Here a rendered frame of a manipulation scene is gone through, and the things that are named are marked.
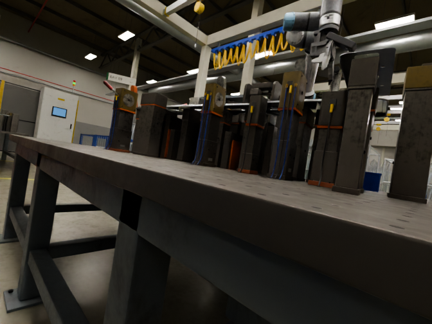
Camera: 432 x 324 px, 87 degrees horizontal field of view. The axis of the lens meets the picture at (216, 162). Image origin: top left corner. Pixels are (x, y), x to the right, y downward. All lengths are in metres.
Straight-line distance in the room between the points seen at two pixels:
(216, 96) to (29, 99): 7.71
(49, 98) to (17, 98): 0.98
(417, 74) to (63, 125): 7.55
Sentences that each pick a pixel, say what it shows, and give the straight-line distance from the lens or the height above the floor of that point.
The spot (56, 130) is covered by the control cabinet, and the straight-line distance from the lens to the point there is 7.71.
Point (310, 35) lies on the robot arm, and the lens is 1.61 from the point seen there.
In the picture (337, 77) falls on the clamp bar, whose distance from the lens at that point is 1.22.
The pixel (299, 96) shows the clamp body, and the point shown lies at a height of 0.97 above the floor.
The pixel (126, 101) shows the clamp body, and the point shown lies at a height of 0.99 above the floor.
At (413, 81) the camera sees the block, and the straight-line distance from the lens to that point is 0.84.
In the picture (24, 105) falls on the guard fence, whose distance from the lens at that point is 8.44.
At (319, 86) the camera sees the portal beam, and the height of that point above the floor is 3.40.
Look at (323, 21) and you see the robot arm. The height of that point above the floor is 1.33.
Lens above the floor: 0.72
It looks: level
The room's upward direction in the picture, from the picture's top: 9 degrees clockwise
